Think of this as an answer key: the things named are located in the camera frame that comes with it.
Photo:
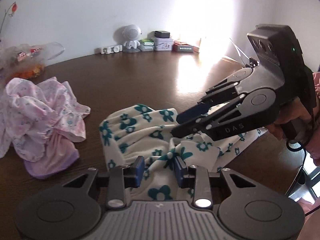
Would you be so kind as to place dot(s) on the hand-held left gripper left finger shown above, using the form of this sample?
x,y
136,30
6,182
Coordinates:
x,y
138,172

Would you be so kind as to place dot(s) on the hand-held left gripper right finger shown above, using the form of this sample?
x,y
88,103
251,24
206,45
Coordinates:
x,y
179,172

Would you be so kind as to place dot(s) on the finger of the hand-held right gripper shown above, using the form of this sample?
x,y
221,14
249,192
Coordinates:
x,y
192,112
225,125

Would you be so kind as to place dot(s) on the cream teal-flower garment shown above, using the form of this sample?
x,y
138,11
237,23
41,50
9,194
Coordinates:
x,y
160,132

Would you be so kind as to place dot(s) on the person's right hand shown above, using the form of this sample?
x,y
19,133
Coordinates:
x,y
301,116

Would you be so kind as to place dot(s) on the dark labelled box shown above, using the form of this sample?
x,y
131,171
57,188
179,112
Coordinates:
x,y
183,48

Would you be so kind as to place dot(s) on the red box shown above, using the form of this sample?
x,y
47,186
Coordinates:
x,y
196,45

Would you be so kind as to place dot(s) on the grey tin box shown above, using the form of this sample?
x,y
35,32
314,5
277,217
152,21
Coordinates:
x,y
162,43

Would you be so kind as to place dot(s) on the green box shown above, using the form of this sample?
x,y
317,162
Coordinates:
x,y
146,44

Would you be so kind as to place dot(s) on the small black box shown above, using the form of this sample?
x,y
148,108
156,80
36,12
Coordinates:
x,y
162,33

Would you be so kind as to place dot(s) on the white robot-shaped speaker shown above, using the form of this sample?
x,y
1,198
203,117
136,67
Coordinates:
x,y
131,36

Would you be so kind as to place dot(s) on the small white desk ornament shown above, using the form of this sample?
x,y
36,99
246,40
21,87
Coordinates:
x,y
108,49

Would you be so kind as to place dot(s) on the pink floral garment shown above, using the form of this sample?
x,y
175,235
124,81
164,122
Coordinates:
x,y
37,110

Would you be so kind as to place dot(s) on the clear plastic snack bag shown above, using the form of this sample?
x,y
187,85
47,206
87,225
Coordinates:
x,y
27,55

